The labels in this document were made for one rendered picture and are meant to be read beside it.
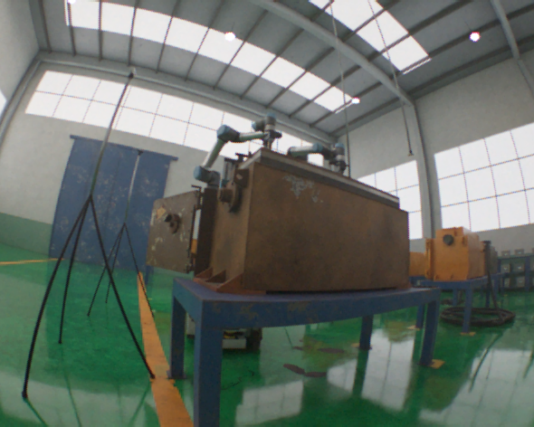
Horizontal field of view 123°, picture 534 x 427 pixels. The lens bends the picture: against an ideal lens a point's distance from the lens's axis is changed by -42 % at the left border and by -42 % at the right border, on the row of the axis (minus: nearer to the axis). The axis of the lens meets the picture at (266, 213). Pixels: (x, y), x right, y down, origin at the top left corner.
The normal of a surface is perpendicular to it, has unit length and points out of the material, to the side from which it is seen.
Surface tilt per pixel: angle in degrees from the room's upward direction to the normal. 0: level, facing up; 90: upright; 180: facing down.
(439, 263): 90
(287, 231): 90
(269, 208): 90
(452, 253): 90
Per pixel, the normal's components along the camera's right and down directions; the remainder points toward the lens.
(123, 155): 0.50, -0.14
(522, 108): -0.86, -0.18
